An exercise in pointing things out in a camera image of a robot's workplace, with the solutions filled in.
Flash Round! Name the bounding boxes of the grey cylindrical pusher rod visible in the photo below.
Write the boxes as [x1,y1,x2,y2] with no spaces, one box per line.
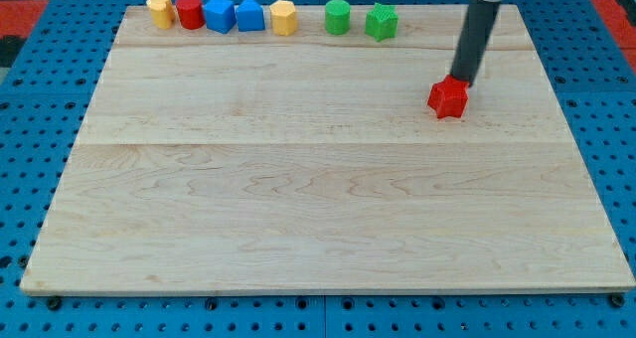
[450,0,501,85]

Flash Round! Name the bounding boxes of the yellow heart block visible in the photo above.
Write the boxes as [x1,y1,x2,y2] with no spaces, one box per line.
[146,0,175,30]

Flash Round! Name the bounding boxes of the green star block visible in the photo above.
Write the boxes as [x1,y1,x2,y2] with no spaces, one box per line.
[365,3,398,42]

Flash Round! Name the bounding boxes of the yellow hexagon block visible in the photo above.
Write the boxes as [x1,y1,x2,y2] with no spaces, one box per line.
[269,0,298,36]

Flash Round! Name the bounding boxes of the red star block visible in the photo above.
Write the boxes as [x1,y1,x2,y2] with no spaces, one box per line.
[427,75,469,119]

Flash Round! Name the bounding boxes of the blue pentagon house block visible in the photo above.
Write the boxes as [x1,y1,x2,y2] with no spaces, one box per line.
[236,0,265,32]

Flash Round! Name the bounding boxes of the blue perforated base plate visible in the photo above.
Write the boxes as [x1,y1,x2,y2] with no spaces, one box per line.
[1,0,635,337]

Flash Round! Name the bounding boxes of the green cylinder block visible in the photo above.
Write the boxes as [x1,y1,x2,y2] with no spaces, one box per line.
[325,0,351,35]

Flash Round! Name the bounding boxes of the blue cube block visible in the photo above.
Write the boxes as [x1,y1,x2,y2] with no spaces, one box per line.
[203,0,237,34]

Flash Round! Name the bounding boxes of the red cylinder block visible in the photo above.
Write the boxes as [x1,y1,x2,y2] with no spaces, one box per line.
[176,0,206,30]

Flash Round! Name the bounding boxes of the wooden board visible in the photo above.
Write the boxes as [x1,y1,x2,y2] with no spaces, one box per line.
[21,5,635,296]

